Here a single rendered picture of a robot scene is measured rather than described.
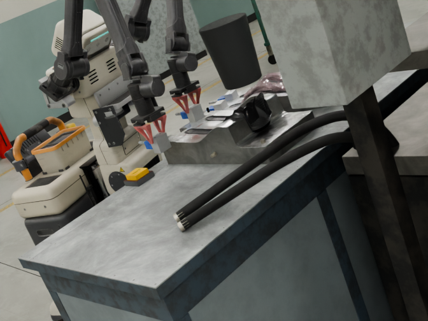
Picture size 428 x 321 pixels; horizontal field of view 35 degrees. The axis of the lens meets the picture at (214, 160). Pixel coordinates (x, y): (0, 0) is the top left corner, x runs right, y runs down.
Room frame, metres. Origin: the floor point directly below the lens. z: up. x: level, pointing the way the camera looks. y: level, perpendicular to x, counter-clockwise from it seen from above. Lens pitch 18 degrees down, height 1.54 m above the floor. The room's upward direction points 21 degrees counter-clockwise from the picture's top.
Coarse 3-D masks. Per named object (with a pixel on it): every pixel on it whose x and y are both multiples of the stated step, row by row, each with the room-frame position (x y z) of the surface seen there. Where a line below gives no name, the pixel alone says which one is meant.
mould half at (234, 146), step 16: (272, 96) 2.22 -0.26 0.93; (224, 112) 2.42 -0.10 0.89; (272, 112) 2.20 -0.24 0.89; (304, 112) 2.15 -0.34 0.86; (192, 128) 2.36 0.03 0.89; (208, 128) 2.31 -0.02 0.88; (224, 128) 2.08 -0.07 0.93; (240, 128) 2.10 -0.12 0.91; (272, 128) 2.12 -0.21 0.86; (288, 128) 2.06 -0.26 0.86; (176, 144) 2.29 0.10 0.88; (192, 144) 2.22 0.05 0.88; (208, 144) 2.16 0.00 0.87; (224, 144) 2.10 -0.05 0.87; (240, 144) 2.07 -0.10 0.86; (256, 144) 2.02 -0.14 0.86; (176, 160) 2.31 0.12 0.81; (192, 160) 2.25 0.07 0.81; (208, 160) 2.19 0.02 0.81; (224, 160) 2.13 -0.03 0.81; (240, 160) 2.07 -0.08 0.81; (272, 160) 1.98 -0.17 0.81
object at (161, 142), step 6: (162, 132) 2.18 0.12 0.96; (156, 138) 2.15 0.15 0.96; (162, 138) 2.16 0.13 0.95; (168, 138) 2.18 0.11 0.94; (144, 144) 2.24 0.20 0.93; (150, 144) 2.18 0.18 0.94; (156, 144) 2.15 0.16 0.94; (162, 144) 2.16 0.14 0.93; (168, 144) 2.17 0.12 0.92; (156, 150) 2.16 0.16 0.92; (162, 150) 2.15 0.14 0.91
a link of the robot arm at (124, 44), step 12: (96, 0) 2.29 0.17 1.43; (108, 0) 2.26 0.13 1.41; (108, 12) 2.24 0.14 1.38; (120, 12) 2.26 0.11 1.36; (108, 24) 2.24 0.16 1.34; (120, 24) 2.22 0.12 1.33; (120, 36) 2.20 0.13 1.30; (120, 48) 2.19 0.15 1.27; (132, 48) 2.20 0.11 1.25; (120, 60) 2.19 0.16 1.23; (132, 60) 2.17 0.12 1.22; (144, 60) 2.19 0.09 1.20; (132, 72) 2.15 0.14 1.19; (144, 72) 2.19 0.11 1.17
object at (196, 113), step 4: (196, 104) 2.46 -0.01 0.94; (200, 104) 2.46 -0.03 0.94; (192, 108) 2.43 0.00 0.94; (196, 108) 2.44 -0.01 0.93; (200, 108) 2.45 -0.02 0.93; (180, 112) 2.49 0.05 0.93; (184, 112) 2.47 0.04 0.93; (192, 112) 2.43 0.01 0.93; (196, 112) 2.44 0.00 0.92; (200, 112) 2.45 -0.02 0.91; (184, 116) 2.47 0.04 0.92; (188, 116) 2.45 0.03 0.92; (192, 116) 2.43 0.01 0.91; (196, 116) 2.43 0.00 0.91; (200, 116) 2.44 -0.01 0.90; (204, 116) 2.46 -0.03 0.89; (192, 120) 2.44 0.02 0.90; (196, 120) 2.43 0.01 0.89
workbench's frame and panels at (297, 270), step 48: (336, 144) 1.98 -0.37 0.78; (288, 192) 1.84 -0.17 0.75; (336, 192) 1.97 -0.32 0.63; (240, 240) 1.69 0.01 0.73; (288, 240) 1.80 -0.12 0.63; (336, 240) 1.92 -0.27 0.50; (48, 288) 1.98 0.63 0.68; (96, 288) 1.74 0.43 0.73; (144, 288) 1.51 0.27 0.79; (192, 288) 1.56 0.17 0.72; (240, 288) 1.65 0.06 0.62; (288, 288) 1.75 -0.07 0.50; (336, 288) 1.88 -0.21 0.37
